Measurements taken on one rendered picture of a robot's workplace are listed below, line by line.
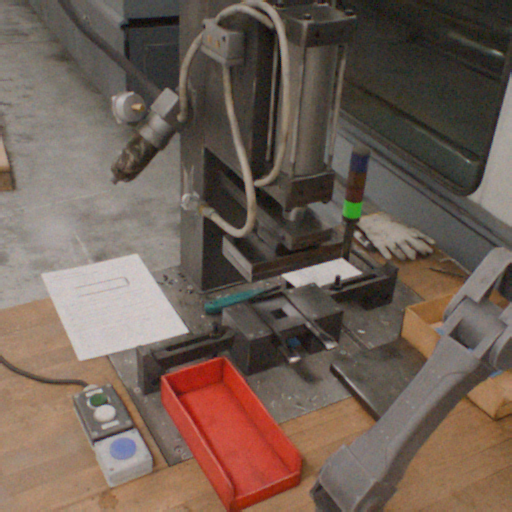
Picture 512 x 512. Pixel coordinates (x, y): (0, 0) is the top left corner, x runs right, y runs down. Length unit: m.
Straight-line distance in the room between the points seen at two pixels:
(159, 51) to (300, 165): 3.22
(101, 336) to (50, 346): 0.09
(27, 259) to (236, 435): 2.24
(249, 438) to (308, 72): 0.57
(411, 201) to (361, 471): 1.09
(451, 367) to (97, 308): 0.76
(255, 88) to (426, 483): 0.65
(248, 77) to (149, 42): 3.16
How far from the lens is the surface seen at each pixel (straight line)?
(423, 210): 1.86
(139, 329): 1.36
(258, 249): 1.14
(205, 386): 1.23
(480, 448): 1.23
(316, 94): 1.04
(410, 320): 1.36
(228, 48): 1.08
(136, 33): 4.20
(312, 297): 1.31
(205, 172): 1.30
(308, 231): 1.13
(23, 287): 3.09
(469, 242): 1.75
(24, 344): 1.35
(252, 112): 1.10
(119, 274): 1.51
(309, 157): 1.08
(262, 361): 1.25
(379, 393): 1.23
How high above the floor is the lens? 1.75
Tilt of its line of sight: 33 degrees down
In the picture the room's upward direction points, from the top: 4 degrees clockwise
